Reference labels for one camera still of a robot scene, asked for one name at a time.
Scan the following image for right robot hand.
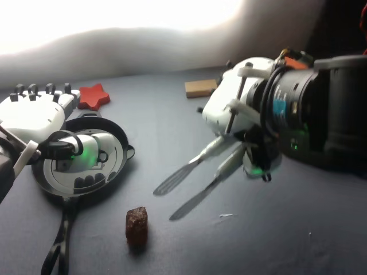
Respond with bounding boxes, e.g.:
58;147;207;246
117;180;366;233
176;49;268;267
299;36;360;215
197;56;283;183

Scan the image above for red star block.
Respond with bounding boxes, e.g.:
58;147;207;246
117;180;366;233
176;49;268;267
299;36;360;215
77;82;111;112

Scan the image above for metal slotted tongs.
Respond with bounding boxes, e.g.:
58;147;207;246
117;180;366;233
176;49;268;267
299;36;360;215
153;134;247;221

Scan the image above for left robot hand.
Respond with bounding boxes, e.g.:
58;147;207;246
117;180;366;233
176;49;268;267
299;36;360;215
0;82;117;172

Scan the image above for grey table cloth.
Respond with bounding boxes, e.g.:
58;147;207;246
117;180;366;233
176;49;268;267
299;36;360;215
0;64;367;275

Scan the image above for brown meat chunk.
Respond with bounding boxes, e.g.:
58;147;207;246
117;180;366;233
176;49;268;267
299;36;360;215
125;206;149;246

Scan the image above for rectangular wooden block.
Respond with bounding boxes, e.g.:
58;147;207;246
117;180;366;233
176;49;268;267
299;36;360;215
185;79;218;99

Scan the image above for black frying pan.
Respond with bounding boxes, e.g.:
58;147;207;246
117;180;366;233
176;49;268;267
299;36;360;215
28;110;135;275

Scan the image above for white backdrop sheet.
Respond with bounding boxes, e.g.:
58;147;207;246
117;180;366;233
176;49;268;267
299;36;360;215
0;0;325;89

